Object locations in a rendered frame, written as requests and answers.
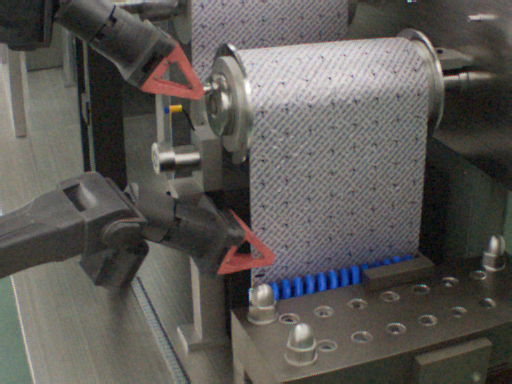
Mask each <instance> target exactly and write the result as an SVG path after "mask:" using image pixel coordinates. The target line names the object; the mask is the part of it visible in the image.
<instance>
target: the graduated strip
mask: <svg viewBox="0 0 512 384"><path fill-rule="evenodd" d="M130 286H131V289H132V290H133V294H134V296H135V298H136V300H137V302H138V304H139V308H140V309H141V311H142V313H143V315H144V317H145V319H146V323H147V324H148V327H149V328H150V330H151V332H152V336H153V337H154V340H155V341H156V343H157V345H158V347H159V351H160V353H161V354H162V356H163V358H164V360H165V361H166V365H167V367H168V369H169V371H170V372H171V374H172V377H173V380H174V382H175V383H176V384H193V382H192V381H191V378H190V376H189V374H188V372H187V371H186V369H185V366H184V364H183V363H182V360H181V359H180V357H179V355H178V352H177V351H176V348H175V347H174V345H173V343H172V340H171V338H170V336H169V334H168V333H167V331H166V329H165V326H164V324H163V322H162V320H161V319H160V317H159V314H158V311H157V310H156V308H155V306H154V305H153V303H152V299H151V297H150V296H149V294H148V292H147V291H146V286H145V285H144V283H143V281H142V280H141V278H140V276H135V277H134V278H133V280H132V282H131V284H130Z"/></svg>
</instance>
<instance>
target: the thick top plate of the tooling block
mask: <svg viewBox="0 0 512 384"><path fill-rule="evenodd" d="M482 259H483V255H480V256H477V257H473V258H466V259H462V260H458V261H454V262H450V263H446V264H442V265H438V266H434V275H433V277H428V278H422V279H418V280H414V281H410V282H406V283H402V284H398V285H394V286H390V287H386V288H382V289H377V290H370V291H369V290H368V289H367V288H366V286H364V285H363V284H362V282H361V283H357V284H352V285H348V286H344V287H340V288H336V289H331V290H323V291H319V292H315V293H310V294H306V295H302V296H298V297H289V298H285V299H281V300H276V312H278V315H279V317H278V320H277V321H276V322H274V323H272V324H270V325H256V324H253V323H252V322H249V321H248V312H249V306H247V307H242V308H234V309H231V328H232V350H233V351H234V353H235V354H236V355H237V357H238V359H239V361H240V363H241V364H242V365H243V368H244V370H245V371H246V372H247V374H248V375H249V378H250V379H251V381H253V383H254V384H410V380H411V373H412V369H413V361H414V356H417V355H421V354H424V353H428V352H431V351H434V350H437V349H441V348H444V347H448V346H451V345H454V344H457V343H461V342H464V341H467V340H470V339H474V338H478V337H482V336H485V337H486V338H487V339H488V340H489V341H491V343H492V349H491V355H490V360H489V364H491V363H494V362H497V361H500V360H503V359H506V358H510V357H512V256H510V254H509V253H508V252H506V251H505V264H506V265H505V268H504V269H501V270H498V271H489V270H487V269H485V268H482V266H481V265H480V261H481V260H482ZM298 323H305V324H308V325H309V326H310V327H311V328H312V331H313V333H314V339H315V340H316V346H315V352H316V353H317V355H318V360H317V361H316V362H315V363H314V364H313V365H310V366H307V367H296V366H291V365H289V364H288V363H287V362H285V360H284V354H285V353H286V351H287V343H288V340H289V338H290V332H291V329H292V327H293V326H294V325H297V324H298Z"/></svg>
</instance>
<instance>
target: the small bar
mask: <svg viewBox="0 0 512 384"><path fill-rule="evenodd" d="M434 266H435V264H434V263H433V262H431V260H430V259H428V257H427V256H425V257H421V258H417V259H413V260H409V261H404V262H400V263H392V264H388V265H384V266H380V267H375V268H371V269H367V270H363V272H362V284H363V285H364V286H366V288H367V289H368V290H369V291H370V290H377V289H382V288H386V287H390V286H394V285H398V284H402V283H406V282H410V281H414V280H418V279H422V278H428V277H433V275H434Z"/></svg>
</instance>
